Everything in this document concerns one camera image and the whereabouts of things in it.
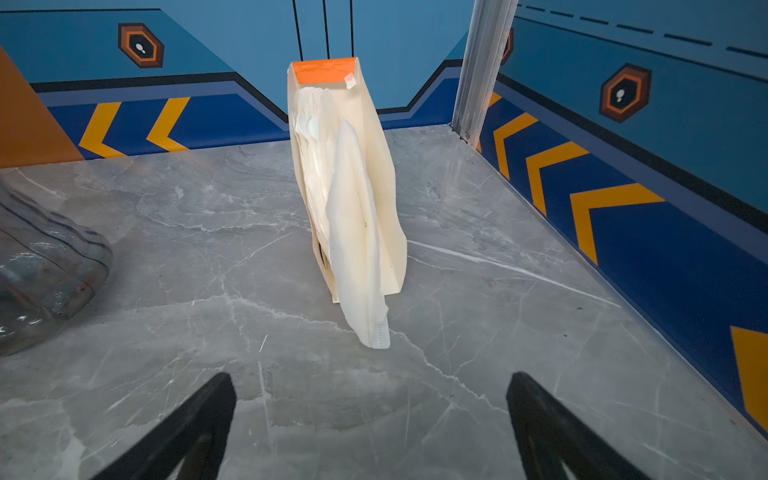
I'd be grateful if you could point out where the aluminium corner post right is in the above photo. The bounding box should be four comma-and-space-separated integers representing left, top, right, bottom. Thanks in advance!
451, 0, 519, 147

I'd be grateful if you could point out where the grey glass dripper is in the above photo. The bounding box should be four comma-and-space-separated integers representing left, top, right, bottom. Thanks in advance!
1, 183, 114, 356

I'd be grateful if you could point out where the white paper coffee filter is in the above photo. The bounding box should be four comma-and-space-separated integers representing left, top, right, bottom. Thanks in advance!
326, 120, 391, 349

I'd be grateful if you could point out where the cream coffee filter pack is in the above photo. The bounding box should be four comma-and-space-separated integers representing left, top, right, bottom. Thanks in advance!
287, 57, 407, 303

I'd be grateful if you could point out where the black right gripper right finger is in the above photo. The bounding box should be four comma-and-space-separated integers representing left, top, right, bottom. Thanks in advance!
506, 371, 648, 479

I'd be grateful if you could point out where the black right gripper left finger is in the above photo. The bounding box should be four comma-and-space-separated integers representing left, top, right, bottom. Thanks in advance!
95, 372, 237, 479

